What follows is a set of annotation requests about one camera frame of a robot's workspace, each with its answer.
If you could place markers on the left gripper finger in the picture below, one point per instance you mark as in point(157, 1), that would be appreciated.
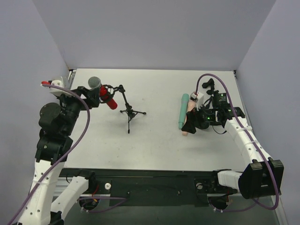
point(93, 101)
point(81, 90)

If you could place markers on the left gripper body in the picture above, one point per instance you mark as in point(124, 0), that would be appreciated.
point(86, 96)

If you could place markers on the peach toy microphone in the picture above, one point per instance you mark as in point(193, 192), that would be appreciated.
point(191, 104)

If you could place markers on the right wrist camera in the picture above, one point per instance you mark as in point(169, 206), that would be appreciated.
point(198, 98)

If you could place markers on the mint green toy microphone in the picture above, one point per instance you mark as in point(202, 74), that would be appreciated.
point(183, 108)

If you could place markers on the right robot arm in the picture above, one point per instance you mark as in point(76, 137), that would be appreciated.
point(262, 175)

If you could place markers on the black tripod microphone stand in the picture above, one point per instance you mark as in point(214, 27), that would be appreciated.
point(129, 111)

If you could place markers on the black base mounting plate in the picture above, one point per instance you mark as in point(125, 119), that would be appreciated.
point(155, 187)

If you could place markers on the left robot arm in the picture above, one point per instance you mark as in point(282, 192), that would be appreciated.
point(63, 125)

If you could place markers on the black round-base stand front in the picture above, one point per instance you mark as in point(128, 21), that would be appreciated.
point(209, 84)

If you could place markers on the red glitter microphone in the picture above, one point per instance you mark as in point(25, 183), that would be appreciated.
point(105, 96)

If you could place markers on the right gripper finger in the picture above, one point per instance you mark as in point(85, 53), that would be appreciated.
point(189, 127)
point(191, 115)

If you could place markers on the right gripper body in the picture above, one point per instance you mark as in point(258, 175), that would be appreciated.
point(195, 120)

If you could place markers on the black round-base stand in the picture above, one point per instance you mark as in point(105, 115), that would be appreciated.
point(209, 84)
point(215, 93)

